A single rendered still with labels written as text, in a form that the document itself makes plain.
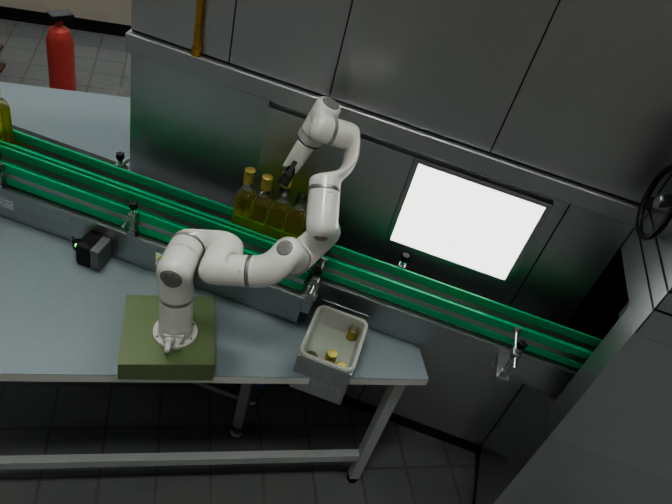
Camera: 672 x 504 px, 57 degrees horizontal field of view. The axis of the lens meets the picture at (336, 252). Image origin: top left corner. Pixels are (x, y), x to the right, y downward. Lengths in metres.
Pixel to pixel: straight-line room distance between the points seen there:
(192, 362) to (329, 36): 0.99
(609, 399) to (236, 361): 1.08
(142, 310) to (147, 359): 0.18
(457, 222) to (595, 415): 0.70
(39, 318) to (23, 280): 0.17
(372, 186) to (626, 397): 0.96
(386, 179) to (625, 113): 0.69
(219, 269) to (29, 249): 0.82
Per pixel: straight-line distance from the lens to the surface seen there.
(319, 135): 1.66
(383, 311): 2.04
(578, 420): 2.05
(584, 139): 1.88
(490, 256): 2.07
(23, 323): 2.02
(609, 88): 1.82
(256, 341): 1.98
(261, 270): 1.56
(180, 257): 1.64
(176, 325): 1.78
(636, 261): 1.94
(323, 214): 1.58
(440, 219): 2.00
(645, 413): 2.02
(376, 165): 1.93
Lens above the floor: 2.26
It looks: 40 degrees down
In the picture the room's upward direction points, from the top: 17 degrees clockwise
